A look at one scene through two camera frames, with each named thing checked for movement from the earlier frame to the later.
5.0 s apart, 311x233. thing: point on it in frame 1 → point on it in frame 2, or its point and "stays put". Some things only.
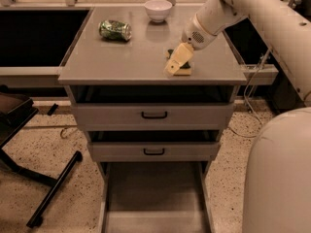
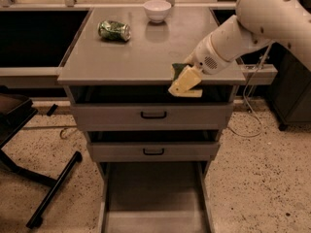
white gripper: (193, 34) → (203, 57)
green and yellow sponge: (184, 70) → (176, 70)
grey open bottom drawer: (155, 197) stays put
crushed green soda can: (115, 29) stays put
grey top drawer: (153, 116) stays put
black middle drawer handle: (144, 151) stays put
